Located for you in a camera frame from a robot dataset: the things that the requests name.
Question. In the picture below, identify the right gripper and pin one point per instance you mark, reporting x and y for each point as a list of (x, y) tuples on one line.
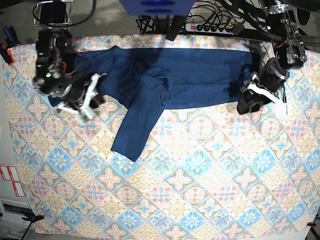
[(78, 98)]

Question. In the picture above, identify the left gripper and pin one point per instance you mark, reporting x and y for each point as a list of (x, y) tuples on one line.
[(273, 77)]

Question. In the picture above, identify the blue long-sleeve shirt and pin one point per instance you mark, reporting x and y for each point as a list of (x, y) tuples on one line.
[(148, 81)]

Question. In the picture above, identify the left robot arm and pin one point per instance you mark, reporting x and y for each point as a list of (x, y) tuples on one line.
[(289, 54)]

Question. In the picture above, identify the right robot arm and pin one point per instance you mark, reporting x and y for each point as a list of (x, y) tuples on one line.
[(54, 77)]

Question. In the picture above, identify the black red table clamp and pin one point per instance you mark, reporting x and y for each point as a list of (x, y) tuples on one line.
[(6, 54)]

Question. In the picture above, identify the white power strip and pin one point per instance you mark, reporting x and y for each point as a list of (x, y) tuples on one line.
[(217, 28)]

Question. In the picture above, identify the white red-bordered label stickers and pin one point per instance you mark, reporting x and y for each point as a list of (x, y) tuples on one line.
[(11, 180)]

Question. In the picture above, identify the black clamp bottom left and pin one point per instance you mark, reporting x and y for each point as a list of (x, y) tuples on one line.
[(32, 218)]

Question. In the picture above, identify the black clamp bottom right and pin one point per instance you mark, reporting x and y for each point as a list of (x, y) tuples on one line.
[(311, 224)]

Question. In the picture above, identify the blue handled clamp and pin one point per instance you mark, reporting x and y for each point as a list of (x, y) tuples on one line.
[(11, 36)]

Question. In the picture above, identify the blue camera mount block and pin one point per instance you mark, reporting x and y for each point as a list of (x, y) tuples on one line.
[(158, 7)]

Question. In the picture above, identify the black bar under mount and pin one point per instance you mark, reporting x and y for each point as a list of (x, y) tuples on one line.
[(176, 24)]

